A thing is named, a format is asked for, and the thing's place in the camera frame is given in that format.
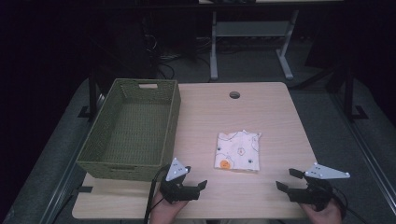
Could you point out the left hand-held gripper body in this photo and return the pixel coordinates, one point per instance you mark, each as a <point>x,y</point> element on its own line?
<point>177,186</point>

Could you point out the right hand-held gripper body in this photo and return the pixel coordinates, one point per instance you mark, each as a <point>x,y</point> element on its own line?
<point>314,189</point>

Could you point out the white patterned cloth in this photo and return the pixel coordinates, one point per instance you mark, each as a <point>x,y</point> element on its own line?
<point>238,151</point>

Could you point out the green woven basket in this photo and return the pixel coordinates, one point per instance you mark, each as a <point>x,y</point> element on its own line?
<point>137,130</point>

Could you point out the person's left hand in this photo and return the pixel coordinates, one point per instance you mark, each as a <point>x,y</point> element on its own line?
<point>166,211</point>

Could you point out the person's right hand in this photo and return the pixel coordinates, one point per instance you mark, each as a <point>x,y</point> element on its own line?
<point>323,216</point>

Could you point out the black tape strip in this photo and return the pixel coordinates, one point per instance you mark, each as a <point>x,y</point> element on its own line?
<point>83,189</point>

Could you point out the black metal stand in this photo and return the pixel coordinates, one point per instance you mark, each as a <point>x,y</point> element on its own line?
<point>349,93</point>
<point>92,93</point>

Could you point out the grey metal rail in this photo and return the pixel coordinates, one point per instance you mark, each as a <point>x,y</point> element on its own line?
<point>67,177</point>
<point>367,155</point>

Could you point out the grey metal desk frame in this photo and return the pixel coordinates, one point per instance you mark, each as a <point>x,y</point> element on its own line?
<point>249,29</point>

